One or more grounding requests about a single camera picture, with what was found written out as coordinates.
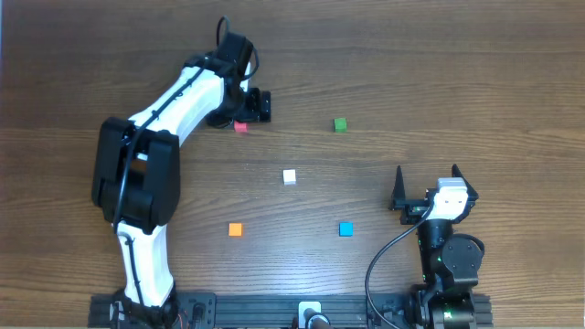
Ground mounting rail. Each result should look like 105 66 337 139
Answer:
89 292 494 329

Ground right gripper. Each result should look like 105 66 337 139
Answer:
388 164 480 226

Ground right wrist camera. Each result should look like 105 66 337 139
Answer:
426 177 470 221

